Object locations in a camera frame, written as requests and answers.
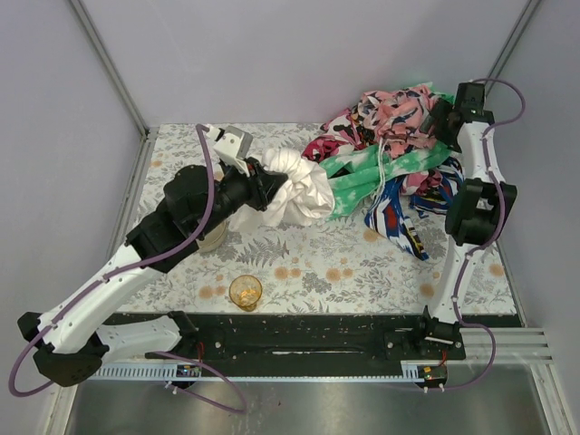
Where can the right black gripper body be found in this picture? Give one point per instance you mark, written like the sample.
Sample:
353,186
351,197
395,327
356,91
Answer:
436,120

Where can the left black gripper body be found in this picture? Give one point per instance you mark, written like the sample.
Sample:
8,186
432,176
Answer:
261,184

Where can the green white cloth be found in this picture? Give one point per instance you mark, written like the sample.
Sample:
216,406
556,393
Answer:
359,174

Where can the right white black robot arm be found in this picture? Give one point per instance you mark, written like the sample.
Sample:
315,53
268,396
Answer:
477,212

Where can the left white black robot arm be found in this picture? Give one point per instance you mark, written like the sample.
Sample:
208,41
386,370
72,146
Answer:
71,342

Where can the black multicolour floral cloth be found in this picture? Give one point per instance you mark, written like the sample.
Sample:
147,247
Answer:
358,122

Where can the red pink floral cloth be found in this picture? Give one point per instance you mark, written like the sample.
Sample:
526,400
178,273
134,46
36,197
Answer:
339,136

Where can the blue white red cloth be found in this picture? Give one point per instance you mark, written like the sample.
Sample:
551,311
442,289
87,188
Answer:
428,191

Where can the beige ceramic bowl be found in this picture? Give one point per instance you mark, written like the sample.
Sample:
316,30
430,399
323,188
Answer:
214,239

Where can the amber glass cup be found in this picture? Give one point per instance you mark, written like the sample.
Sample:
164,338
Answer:
245,291

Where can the floral patterned table mat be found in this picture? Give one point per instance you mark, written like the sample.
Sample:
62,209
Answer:
332,267

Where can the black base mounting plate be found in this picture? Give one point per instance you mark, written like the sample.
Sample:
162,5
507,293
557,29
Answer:
314,345

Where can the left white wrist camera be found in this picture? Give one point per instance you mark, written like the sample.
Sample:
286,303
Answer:
231,145

